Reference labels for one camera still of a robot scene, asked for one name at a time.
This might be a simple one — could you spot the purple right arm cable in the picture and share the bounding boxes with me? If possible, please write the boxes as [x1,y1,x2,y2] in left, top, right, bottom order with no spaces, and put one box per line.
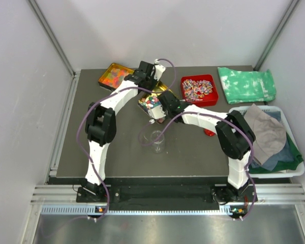
[138,112,257,221]

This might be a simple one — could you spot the red round lid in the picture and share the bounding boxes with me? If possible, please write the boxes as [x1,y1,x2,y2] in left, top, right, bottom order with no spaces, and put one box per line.
[204,129,215,137]

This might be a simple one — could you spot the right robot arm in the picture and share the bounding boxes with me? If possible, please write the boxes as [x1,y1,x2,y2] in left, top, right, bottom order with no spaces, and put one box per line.
[158,91,256,201]

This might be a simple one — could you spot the clear glass jar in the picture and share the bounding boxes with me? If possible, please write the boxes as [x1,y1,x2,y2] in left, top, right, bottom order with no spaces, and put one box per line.
[150,130,166,154]

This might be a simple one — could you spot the gold tin translucent star candies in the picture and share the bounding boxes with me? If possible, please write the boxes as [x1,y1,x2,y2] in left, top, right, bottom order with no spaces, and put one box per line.
[98,63,134,90]

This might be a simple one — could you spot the grey cloth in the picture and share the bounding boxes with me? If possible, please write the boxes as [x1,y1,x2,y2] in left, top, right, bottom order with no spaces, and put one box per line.
[244,104,287,166]

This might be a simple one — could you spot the blue cloth in basket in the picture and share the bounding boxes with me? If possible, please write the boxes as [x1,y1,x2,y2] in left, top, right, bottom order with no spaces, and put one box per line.
[244,105,293,171]

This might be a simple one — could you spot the white laundry basket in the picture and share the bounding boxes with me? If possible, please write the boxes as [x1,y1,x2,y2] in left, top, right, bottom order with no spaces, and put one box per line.
[230,105,305,178]

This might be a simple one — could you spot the green white cloth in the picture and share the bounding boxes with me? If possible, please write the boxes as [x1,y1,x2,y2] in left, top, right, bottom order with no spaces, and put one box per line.
[218,67,277,104]

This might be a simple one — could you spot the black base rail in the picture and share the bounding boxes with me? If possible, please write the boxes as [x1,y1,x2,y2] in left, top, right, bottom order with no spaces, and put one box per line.
[76,176,257,211]

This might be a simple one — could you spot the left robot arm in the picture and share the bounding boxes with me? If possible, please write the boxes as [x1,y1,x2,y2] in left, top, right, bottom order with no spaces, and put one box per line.
[80,60,165,202]

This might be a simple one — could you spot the speckled tin pastel star candies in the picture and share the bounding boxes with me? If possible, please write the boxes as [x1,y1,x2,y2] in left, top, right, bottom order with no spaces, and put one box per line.
[138,81,168,115]

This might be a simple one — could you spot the green cloth in basket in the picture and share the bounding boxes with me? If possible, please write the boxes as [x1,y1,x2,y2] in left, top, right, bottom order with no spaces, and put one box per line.
[249,133,303,174]

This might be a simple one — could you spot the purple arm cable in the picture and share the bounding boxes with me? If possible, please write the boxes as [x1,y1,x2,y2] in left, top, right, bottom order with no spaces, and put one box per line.
[76,57,177,222]
[138,112,257,221]

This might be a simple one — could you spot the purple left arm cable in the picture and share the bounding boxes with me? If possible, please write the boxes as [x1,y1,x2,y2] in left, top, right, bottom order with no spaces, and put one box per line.
[76,57,177,222]

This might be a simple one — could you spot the red box of lollipops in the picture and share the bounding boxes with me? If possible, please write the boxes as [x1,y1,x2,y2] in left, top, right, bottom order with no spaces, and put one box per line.
[180,74,219,107]

